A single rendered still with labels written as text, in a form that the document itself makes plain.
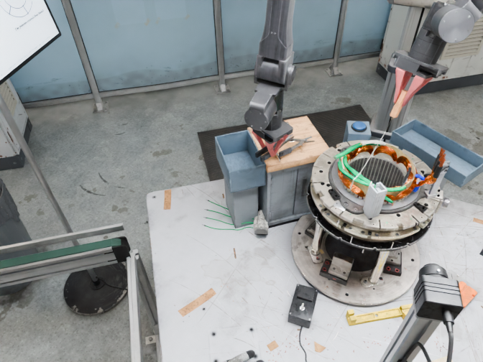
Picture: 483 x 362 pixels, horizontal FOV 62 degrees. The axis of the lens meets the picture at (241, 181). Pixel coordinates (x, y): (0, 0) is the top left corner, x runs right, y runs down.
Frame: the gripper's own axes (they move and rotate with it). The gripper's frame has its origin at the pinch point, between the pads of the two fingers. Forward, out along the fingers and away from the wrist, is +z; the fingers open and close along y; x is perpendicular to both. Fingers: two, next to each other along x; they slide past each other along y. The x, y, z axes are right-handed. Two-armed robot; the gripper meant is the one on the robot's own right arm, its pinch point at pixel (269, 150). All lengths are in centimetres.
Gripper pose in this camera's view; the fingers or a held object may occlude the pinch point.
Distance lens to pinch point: 106.6
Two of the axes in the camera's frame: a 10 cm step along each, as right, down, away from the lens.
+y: 6.3, 5.5, -5.5
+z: 0.3, 6.9, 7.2
